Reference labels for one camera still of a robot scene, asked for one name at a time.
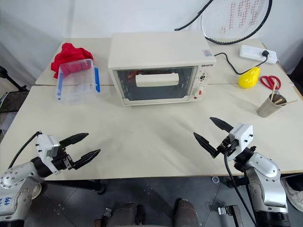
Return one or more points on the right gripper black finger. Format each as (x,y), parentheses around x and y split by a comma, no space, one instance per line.
(222,124)
(205,143)

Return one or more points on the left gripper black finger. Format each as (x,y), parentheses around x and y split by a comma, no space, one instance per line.
(87,157)
(74,139)

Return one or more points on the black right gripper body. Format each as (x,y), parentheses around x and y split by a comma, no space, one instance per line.
(228,146)

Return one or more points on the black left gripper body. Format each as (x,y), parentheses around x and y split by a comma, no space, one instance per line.
(62,162)

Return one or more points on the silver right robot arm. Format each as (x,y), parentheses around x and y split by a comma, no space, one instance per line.
(265,166)

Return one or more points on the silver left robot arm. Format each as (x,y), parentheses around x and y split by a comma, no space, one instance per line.
(14,176)

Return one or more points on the white knob with red marker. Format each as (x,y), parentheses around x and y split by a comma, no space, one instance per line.
(198,91)

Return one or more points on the small oven temperature dial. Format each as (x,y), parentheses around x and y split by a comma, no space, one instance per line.
(202,77)

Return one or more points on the glass oven door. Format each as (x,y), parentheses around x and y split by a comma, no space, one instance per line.
(156,91)

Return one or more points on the cream toaster oven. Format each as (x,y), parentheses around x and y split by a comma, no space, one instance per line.
(156,49)

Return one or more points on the clear box with blue latches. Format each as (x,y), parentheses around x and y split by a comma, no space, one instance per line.
(73,89)

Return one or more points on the metal cup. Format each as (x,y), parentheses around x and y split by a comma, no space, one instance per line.
(270,108)

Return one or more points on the yellow toy pear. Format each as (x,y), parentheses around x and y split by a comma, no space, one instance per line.
(248,79)

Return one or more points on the wooden stick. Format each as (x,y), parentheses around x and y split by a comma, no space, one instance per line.
(287,102)
(274,91)

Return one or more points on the dark rounded shape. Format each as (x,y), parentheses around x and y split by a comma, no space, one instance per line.
(123,215)
(185,212)

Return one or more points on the grey equipment case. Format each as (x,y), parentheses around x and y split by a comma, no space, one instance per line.
(4,113)

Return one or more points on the white power strip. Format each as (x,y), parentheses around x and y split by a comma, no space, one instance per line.
(252,52)

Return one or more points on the white shoe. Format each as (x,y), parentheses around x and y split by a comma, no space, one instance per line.
(294,194)

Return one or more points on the red cloth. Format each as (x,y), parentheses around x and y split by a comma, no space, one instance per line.
(71,53)

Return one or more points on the black tripod stand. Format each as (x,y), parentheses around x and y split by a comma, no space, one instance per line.
(9,79)

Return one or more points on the black badminton racket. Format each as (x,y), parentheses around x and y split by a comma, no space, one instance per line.
(264,27)

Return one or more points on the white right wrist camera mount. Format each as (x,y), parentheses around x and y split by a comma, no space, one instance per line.
(242,137)

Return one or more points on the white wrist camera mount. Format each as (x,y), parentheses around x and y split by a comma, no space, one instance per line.
(242,137)
(46,146)

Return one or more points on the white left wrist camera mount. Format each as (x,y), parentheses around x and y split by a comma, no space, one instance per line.
(46,146)

